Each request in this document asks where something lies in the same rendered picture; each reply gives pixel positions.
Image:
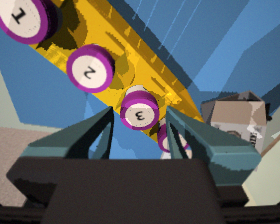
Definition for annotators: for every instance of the blue flat mat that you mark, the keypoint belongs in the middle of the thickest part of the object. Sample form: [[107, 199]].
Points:
[[215, 48]]

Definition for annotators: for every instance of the grey key desk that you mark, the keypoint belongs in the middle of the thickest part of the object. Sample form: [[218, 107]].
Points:
[[238, 115]]

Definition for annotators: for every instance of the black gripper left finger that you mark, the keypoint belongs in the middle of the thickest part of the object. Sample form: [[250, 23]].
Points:
[[73, 142]]

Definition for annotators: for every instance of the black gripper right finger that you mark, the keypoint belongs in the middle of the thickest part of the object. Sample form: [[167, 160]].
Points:
[[230, 159]]

